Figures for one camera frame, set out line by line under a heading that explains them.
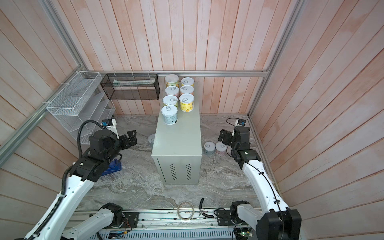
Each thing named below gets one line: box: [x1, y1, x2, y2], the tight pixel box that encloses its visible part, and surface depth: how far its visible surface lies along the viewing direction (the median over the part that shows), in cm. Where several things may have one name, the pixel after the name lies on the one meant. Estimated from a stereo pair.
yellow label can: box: [181, 77, 195, 87], surface depth 83 cm
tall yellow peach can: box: [165, 74, 179, 87], surface depth 81 cm
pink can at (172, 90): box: [164, 86, 180, 97], surface depth 78 cm
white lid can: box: [215, 141, 227, 156], surface depth 97 cm
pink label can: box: [179, 85, 194, 96], surface depth 79 cm
